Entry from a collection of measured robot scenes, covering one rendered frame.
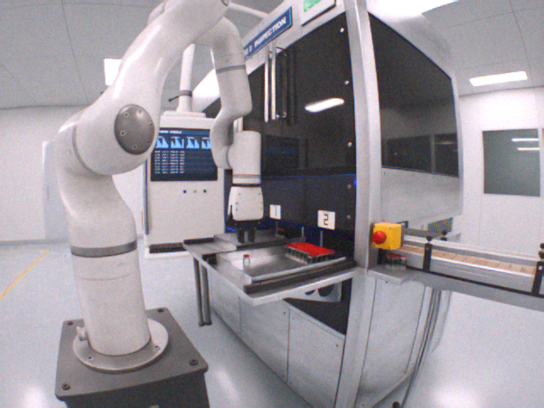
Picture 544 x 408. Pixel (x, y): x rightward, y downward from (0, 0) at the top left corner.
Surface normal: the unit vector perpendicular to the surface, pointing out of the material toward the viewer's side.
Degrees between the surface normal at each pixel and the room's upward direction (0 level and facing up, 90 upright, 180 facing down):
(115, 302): 90
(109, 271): 90
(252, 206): 93
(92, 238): 89
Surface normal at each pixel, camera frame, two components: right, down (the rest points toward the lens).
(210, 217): 0.45, 0.07
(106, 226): 0.70, -0.11
